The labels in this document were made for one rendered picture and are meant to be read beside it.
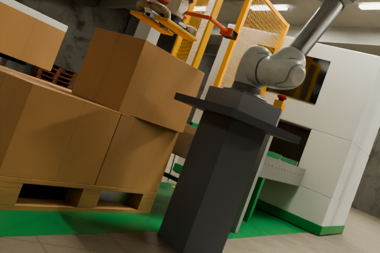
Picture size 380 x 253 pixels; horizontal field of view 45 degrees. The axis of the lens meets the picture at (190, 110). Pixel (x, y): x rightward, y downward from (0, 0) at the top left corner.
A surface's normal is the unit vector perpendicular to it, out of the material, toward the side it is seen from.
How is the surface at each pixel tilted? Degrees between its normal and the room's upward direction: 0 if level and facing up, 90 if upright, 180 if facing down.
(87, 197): 90
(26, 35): 90
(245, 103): 90
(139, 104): 90
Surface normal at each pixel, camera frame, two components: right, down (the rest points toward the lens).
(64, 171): 0.80, 0.29
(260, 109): 0.54, 0.18
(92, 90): -0.54, -0.22
